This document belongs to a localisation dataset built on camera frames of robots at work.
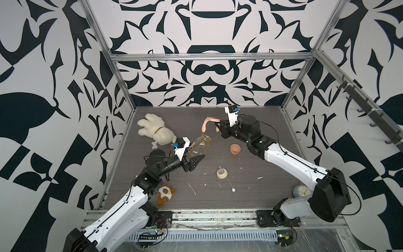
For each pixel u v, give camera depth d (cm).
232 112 66
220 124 76
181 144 59
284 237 71
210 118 69
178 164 62
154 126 97
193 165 63
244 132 62
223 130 69
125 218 48
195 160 64
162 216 76
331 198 42
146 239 73
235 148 96
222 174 85
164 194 79
